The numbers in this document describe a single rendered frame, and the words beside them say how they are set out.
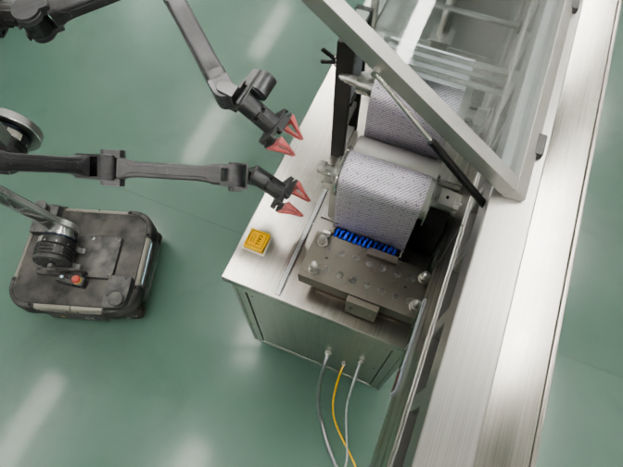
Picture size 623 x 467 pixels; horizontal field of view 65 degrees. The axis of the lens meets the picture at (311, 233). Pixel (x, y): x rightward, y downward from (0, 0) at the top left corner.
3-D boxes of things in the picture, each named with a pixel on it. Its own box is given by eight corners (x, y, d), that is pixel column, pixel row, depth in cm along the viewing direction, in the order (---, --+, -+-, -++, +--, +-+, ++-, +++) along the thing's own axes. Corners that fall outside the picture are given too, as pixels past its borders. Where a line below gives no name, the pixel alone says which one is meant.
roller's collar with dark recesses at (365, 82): (361, 82, 145) (362, 66, 140) (380, 87, 144) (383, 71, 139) (353, 97, 143) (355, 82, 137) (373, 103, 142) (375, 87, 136)
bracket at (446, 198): (440, 190, 132) (441, 186, 130) (461, 197, 131) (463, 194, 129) (435, 205, 130) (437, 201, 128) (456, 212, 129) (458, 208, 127)
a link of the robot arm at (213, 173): (96, 185, 144) (96, 148, 142) (105, 184, 149) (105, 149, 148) (241, 194, 143) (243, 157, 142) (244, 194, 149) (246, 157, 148)
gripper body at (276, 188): (273, 210, 151) (254, 197, 149) (286, 184, 156) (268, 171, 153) (283, 205, 146) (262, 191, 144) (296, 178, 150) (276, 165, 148)
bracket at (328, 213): (324, 206, 173) (326, 156, 145) (341, 211, 172) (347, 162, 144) (319, 217, 171) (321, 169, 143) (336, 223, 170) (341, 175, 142)
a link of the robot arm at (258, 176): (246, 179, 144) (256, 162, 144) (242, 178, 150) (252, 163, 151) (265, 191, 146) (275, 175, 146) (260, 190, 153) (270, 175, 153)
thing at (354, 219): (333, 225, 157) (336, 196, 140) (403, 251, 153) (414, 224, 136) (333, 227, 157) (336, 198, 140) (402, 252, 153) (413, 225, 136)
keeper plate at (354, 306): (346, 305, 156) (348, 294, 146) (375, 317, 154) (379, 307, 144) (343, 312, 155) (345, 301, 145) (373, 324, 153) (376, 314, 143)
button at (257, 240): (252, 230, 169) (251, 227, 166) (271, 237, 167) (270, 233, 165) (244, 247, 166) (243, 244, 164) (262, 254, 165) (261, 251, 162)
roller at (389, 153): (360, 150, 157) (362, 127, 146) (436, 175, 153) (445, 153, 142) (347, 180, 152) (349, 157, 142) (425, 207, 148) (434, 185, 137)
